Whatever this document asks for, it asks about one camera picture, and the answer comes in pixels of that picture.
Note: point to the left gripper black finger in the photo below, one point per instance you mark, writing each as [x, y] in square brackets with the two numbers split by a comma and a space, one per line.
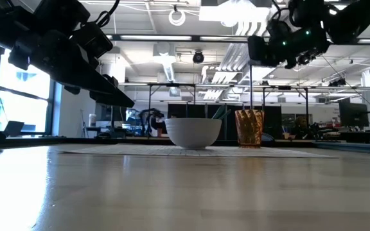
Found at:
[117, 99]
[85, 80]

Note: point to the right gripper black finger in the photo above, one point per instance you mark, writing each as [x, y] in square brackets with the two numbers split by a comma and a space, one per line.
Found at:
[257, 49]

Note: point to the amber ribbed drinking glass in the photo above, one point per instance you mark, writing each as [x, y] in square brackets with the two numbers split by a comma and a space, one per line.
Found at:
[249, 128]

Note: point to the white ceramic bowl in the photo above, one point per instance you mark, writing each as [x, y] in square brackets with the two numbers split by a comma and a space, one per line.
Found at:
[193, 133]

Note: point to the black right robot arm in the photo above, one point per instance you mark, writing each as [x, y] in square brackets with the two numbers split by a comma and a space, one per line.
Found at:
[358, 19]

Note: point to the black computer monitor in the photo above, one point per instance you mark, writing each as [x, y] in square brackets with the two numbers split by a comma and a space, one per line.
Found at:
[106, 114]
[353, 115]

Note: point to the white cylinder container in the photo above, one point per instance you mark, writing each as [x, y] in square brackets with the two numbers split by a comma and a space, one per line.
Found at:
[92, 120]

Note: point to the person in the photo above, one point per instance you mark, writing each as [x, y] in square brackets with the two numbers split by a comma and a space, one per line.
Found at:
[300, 125]
[156, 123]

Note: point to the grey woven placemat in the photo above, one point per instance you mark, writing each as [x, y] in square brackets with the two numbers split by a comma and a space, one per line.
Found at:
[108, 150]

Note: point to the black overhead crossbeam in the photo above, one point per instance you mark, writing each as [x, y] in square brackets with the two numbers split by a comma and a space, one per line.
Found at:
[196, 38]

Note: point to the black room partition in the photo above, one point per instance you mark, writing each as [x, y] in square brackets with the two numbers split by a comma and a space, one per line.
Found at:
[198, 110]

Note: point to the dark open laptop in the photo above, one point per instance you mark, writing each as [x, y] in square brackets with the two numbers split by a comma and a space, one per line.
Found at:
[14, 128]

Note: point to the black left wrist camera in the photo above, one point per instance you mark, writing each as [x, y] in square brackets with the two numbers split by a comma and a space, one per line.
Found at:
[92, 38]

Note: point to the thin black frame stand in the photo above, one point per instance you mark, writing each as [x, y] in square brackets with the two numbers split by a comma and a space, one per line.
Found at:
[172, 85]

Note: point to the black overhead camera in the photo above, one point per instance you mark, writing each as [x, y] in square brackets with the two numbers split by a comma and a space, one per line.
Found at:
[198, 57]

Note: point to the large window dark frame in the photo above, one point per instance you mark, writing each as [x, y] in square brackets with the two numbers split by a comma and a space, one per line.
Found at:
[21, 106]

